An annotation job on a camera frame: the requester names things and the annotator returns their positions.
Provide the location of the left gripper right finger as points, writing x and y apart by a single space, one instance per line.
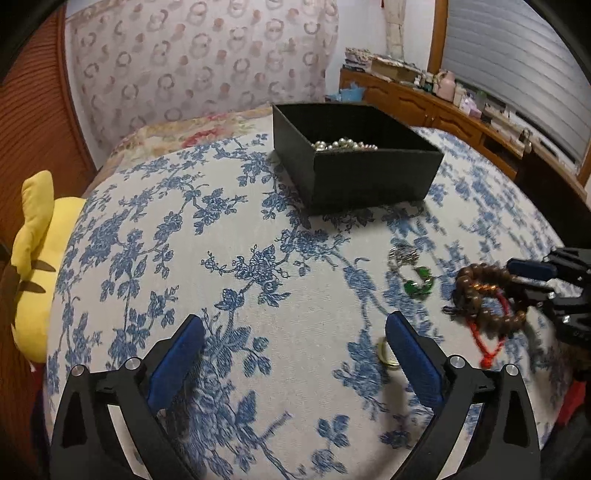
504 444

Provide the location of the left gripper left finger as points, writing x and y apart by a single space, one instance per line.
85 444

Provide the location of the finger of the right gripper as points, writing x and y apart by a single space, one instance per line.
566 264
531 292

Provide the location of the black jewelry box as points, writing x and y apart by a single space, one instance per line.
347 156

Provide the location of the wooden sideboard cabinet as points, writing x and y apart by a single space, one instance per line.
419 109

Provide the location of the pink thermos jug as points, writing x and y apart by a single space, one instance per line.
445 85

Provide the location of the blue floral white cushion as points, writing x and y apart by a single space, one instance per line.
291 386

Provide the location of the grey window blind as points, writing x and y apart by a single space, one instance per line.
508 50

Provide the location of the yellow plush toy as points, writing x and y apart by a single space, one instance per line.
37 253

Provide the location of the cardboard box on cabinet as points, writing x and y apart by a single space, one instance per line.
395 70

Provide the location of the blue tissue paper box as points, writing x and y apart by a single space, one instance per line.
351 94

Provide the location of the floral bed quilt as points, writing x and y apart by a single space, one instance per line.
160 139

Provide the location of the pink circle patterned curtain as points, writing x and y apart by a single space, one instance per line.
137 63

